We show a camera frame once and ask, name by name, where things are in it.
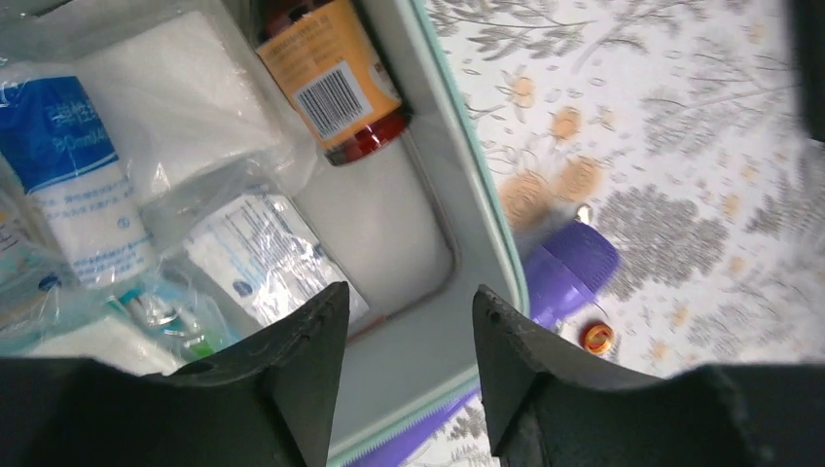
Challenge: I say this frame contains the alcohol wipes clear bag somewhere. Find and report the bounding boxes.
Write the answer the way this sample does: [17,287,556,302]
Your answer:
[184,193,348,327]

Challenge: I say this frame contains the teal item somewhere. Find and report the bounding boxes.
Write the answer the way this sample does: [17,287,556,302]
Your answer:
[106,274,237,362]

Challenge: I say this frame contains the mint green medicine kit case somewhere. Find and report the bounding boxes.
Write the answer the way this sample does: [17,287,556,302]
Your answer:
[1,1,526,466]

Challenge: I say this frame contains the gauze pads clear bag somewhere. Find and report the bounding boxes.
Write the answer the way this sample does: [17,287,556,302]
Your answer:
[74,11,315,204]

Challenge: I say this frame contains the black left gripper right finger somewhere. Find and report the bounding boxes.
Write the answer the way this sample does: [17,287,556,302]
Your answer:
[473,287,824,466]

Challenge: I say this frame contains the brown bottle orange cap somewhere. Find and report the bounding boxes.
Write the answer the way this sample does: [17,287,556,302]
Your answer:
[257,0,411,166]

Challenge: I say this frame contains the purple flashlight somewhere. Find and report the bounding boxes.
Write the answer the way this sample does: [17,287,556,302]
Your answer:
[347,222,620,466]

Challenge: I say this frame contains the white bandage roll blue label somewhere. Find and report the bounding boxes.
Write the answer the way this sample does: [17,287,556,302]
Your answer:
[1,76,157,289]

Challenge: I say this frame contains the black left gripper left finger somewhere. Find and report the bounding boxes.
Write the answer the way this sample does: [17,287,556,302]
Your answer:
[1,282,349,466]

